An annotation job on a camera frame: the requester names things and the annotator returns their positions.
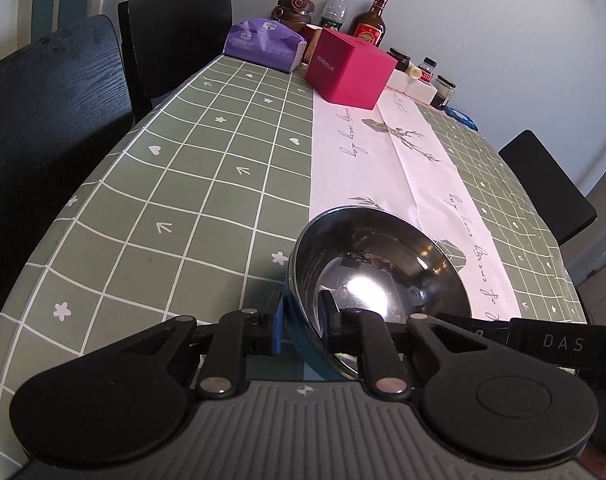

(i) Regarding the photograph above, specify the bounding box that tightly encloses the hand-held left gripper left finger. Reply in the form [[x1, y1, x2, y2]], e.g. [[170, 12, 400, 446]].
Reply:
[[118, 292, 286, 401]]

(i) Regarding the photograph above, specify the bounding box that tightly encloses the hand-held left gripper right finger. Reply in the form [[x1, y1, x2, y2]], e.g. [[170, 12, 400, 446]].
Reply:
[[319, 289, 491, 396]]

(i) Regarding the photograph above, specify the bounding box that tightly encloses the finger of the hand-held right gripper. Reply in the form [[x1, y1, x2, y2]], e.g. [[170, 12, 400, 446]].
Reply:
[[435, 312, 514, 347]]

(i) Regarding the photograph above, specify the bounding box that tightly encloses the steel bowl with blue outside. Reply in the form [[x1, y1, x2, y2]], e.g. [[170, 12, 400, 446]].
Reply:
[[287, 206, 473, 381]]

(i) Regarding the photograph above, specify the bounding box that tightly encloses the white printed table runner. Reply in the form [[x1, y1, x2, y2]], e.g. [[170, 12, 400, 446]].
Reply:
[[308, 85, 521, 321]]

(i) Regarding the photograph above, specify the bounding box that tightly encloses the black chair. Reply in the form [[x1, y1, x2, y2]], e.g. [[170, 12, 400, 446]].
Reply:
[[498, 130, 597, 247], [0, 15, 134, 348], [118, 0, 233, 122]]

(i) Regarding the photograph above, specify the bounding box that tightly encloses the green checked tablecloth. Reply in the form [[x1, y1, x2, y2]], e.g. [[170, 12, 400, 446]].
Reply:
[[0, 52, 589, 461]]

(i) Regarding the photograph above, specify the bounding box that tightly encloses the blue cookie packet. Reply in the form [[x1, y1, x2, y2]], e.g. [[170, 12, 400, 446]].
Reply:
[[443, 105, 479, 131]]

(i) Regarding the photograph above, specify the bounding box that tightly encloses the dark glass jar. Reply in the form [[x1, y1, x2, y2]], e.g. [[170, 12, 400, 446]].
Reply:
[[429, 75, 456, 110]]

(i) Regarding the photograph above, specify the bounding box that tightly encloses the white box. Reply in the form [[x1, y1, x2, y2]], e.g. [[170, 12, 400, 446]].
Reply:
[[385, 67, 436, 103]]

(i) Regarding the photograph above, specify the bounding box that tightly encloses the pink box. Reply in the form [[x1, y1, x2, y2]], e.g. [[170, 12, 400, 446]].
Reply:
[[304, 27, 399, 110]]

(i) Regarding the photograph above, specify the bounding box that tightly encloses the purple tissue pack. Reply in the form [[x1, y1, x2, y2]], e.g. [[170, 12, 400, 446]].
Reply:
[[223, 17, 309, 73]]

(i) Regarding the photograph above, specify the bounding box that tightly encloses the brown liquor bottle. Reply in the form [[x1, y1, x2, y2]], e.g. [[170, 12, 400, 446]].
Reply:
[[348, 0, 391, 48]]

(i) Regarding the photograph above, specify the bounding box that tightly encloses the clear plastic water bottle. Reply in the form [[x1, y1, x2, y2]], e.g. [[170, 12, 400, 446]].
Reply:
[[319, 0, 352, 31]]

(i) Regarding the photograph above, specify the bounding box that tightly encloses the brown drinking bottle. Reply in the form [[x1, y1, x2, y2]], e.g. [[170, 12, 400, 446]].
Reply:
[[270, 0, 316, 28]]

